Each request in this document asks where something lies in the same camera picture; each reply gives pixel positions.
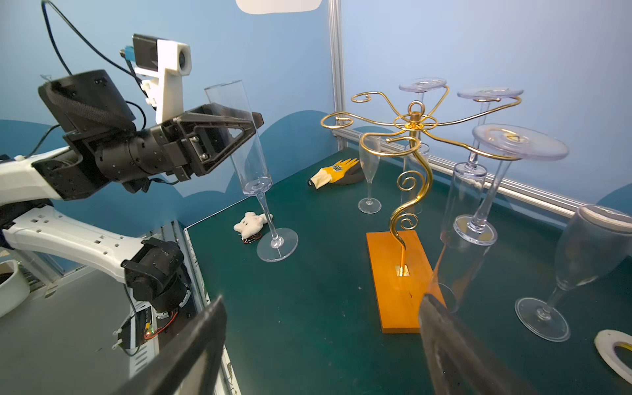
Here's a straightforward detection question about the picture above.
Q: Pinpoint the aluminium frame back bar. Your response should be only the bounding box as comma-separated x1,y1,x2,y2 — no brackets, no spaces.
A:
330,128,588,218

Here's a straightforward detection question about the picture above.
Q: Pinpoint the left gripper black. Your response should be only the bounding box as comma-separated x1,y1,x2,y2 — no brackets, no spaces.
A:
95,103,264,183

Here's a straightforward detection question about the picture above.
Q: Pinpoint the white plush toy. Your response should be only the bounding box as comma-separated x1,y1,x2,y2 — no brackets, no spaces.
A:
233,212,268,244

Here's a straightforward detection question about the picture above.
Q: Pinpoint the aluminium frame left post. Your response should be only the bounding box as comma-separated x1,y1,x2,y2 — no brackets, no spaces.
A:
327,0,347,151

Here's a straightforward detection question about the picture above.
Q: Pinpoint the left circuit board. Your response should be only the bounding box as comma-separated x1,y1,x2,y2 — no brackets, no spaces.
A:
112,307,153,356

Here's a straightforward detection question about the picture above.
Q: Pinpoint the yellow black work glove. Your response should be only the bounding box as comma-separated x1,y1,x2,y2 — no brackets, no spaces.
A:
307,158,365,189

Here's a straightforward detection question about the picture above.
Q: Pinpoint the gold wire glass rack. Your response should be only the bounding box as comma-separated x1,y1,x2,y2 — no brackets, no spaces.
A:
321,84,523,334

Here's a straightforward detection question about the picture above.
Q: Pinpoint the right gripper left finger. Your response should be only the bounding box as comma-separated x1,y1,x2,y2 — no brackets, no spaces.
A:
115,296,227,394

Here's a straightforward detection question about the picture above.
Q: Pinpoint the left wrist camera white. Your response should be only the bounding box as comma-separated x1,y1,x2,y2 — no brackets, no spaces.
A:
123,34,192,123

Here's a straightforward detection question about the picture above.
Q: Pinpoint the aluminium rail base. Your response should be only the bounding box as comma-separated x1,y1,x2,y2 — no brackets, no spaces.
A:
122,222,241,394

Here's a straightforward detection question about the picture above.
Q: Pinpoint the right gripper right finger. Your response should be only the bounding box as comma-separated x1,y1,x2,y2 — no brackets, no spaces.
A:
419,294,537,394

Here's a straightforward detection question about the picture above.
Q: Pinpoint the white tape roll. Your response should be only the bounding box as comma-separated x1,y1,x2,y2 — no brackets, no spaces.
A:
594,329,632,384

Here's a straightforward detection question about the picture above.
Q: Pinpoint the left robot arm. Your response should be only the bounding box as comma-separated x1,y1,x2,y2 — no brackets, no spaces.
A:
1,70,263,313

